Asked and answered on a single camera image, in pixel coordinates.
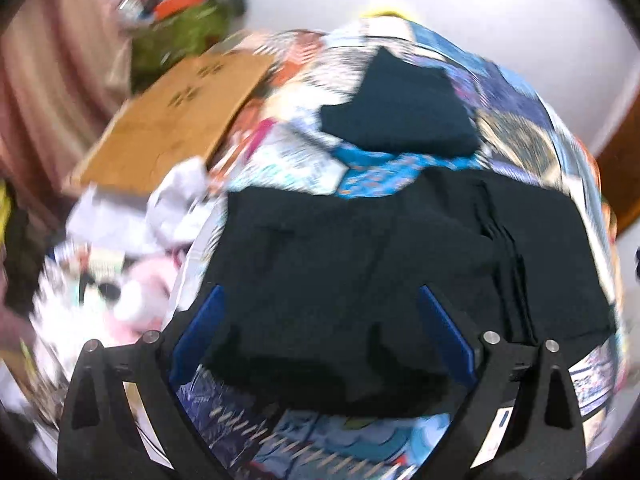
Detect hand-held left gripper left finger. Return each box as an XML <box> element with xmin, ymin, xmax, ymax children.
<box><xmin>57</xmin><ymin>285</ymin><xmax>231</xmax><ymax>480</ymax></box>

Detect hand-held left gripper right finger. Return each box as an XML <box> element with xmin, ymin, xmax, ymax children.
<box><xmin>419</xmin><ymin>285</ymin><xmax>587</xmax><ymax>480</ymax></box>

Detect black pants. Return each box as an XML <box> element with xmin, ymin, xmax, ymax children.
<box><xmin>200</xmin><ymin>167</ymin><xmax>618</xmax><ymax>418</ymax></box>
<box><xmin>320</xmin><ymin>47</ymin><xmax>483</xmax><ymax>157</ymax></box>

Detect pink soft toy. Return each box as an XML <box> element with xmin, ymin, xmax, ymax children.
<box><xmin>112</xmin><ymin>255</ymin><xmax>181</xmax><ymax>341</ymax></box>

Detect white crumpled cloth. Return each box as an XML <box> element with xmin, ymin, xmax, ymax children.
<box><xmin>65</xmin><ymin>157</ymin><xmax>211</xmax><ymax>256</ymax></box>

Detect wooden lap desk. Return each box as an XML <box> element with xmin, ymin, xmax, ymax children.
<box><xmin>70</xmin><ymin>52</ymin><xmax>276</xmax><ymax>196</ymax></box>

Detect patchwork printed blanket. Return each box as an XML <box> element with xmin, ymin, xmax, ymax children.
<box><xmin>165</xmin><ymin>15</ymin><xmax>631</xmax><ymax>480</ymax></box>

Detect striped pink curtain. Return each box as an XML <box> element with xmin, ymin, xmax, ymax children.
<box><xmin>0</xmin><ymin>0</ymin><xmax>131</xmax><ymax>231</ymax></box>

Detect striped cloth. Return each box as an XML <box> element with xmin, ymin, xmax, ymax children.
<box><xmin>250</xmin><ymin>30</ymin><xmax>326</xmax><ymax>61</ymax></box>

